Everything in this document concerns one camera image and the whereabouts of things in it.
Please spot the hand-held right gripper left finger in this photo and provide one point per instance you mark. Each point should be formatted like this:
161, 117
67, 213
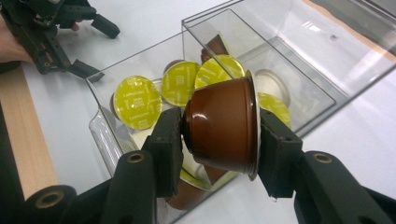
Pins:
165, 155

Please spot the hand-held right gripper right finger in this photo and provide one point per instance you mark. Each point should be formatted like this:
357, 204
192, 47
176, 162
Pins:
280, 155

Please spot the wooden table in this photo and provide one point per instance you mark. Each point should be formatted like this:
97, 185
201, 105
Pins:
25, 130

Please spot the brown coffee capsule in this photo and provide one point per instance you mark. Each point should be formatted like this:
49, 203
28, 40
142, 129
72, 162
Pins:
221, 124

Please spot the clear plastic box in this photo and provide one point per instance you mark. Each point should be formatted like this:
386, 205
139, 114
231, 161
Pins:
311, 62

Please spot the pile of coffee capsules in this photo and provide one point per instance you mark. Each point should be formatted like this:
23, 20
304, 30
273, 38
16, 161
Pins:
137, 102

